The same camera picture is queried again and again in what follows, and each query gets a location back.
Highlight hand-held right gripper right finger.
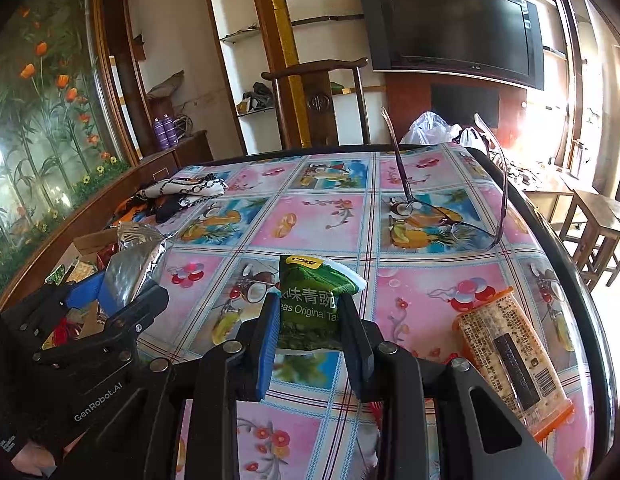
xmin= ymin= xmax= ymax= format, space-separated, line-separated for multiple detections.
xmin=339 ymin=293 xmax=563 ymax=480

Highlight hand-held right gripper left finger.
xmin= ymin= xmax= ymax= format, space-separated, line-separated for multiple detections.
xmin=105 ymin=295 xmax=283 ymax=480

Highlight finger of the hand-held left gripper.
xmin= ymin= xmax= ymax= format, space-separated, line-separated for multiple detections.
xmin=31 ymin=285 xmax=171 ymax=367
xmin=4 ymin=271 xmax=112 ymax=342

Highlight silver foil packet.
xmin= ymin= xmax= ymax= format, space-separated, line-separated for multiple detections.
xmin=102 ymin=222 xmax=178 ymax=313

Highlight green pea snack packet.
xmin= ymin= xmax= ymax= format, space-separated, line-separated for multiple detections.
xmin=275 ymin=254 xmax=367 ymax=352

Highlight cardboard box of snacks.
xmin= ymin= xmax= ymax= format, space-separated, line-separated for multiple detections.
xmin=45 ymin=242 xmax=116 ymax=351

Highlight person's left hand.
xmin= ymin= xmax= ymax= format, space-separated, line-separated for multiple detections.
xmin=11 ymin=441 xmax=59 ymax=479

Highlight orange black cloth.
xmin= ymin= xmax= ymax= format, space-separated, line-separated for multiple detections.
xmin=112 ymin=194 xmax=191 ymax=225

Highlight black white patterned scarf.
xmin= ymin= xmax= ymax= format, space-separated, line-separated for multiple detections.
xmin=135 ymin=172 xmax=227 ymax=203

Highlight printed fruit tablecloth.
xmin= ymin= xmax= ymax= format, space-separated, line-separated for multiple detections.
xmin=135 ymin=142 xmax=606 ymax=480

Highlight orange-edged cracker packet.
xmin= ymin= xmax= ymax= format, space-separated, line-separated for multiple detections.
xmin=451 ymin=286 xmax=575 ymax=443

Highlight wooden sideboard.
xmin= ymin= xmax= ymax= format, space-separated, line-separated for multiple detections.
xmin=0 ymin=130 xmax=213 ymax=311

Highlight eyeglasses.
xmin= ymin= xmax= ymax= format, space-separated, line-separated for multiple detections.
xmin=381 ymin=106 xmax=511 ymax=253

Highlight brown woven item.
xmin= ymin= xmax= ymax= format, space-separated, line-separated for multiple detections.
xmin=147 ymin=71 xmax=185 ymax=100

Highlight dark clutter pile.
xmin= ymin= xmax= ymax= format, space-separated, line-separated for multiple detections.
xmin=237 ymin=82 xmax=276 ymax=113

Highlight small white plastic bag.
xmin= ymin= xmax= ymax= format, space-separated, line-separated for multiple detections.
xmin=459 ymin=126 xmax=491 ymax=153

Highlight wooden chair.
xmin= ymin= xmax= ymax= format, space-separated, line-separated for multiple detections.
xmin=261 ymin=57 xmax=369 ymax=148

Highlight wooden side table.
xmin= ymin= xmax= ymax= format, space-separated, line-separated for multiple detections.
xmin=507 ymin=160 xmax=578 ymax=226

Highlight wooden stool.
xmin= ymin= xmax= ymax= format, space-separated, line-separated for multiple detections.
xmin=560 ymin=189 xmax=620 ymax=281

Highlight steel kettle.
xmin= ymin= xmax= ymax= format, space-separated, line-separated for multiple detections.
xmin=570 ymin=140 xmax=591 ymax=176

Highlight black flat television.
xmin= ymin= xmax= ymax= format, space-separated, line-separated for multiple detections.
xmin=352 ymin=0 xmax=546 ymax=92

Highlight flower wall mural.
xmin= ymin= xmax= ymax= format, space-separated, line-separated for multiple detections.
xmin=0 ymin=0 xmax=131 ymax=281

